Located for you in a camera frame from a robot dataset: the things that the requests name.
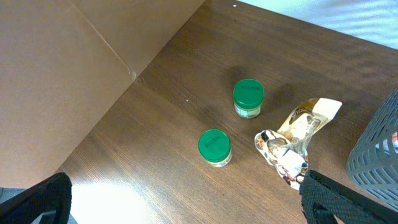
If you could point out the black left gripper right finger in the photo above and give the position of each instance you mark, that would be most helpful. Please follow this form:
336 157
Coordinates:
325 200

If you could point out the brown cardboard panel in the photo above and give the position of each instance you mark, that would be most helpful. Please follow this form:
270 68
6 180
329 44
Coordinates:
64 63

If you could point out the white brown wrapper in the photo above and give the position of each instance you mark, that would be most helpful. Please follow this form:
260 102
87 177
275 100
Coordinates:
279 152

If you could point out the green lid jar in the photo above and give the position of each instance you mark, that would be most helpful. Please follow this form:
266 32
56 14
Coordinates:
248 96
215 147

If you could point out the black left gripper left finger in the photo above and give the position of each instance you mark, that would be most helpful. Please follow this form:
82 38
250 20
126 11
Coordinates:
50 200

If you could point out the grey plastic basket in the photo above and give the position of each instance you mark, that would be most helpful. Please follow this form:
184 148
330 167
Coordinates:
376 175

